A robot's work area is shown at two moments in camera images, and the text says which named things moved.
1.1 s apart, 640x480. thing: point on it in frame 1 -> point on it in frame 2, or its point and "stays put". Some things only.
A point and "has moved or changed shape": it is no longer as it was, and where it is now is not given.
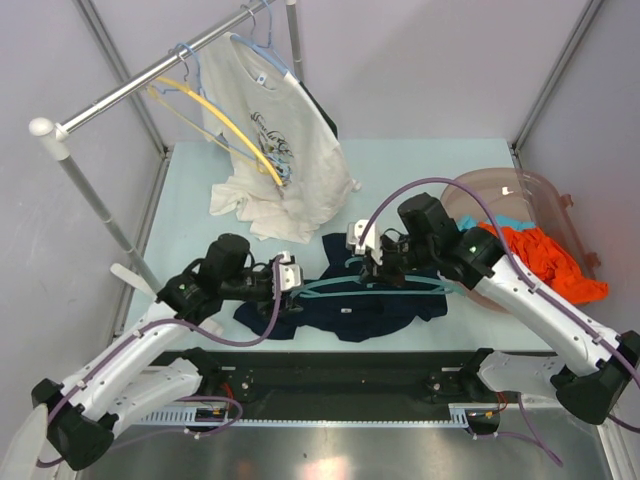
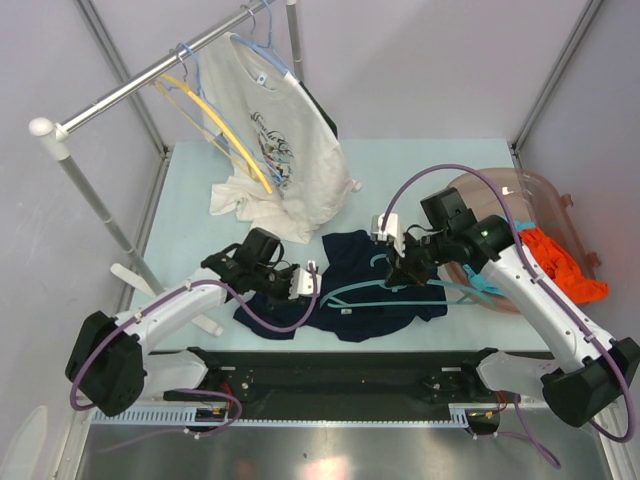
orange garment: [548, 261] stays put
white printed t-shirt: [275, 111] stays put
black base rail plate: [336, 380] stays put
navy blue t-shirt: [347, 299] has moved or changed shape
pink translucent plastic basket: [525, 197] stays put
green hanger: [447, 288] -> [444, 285]
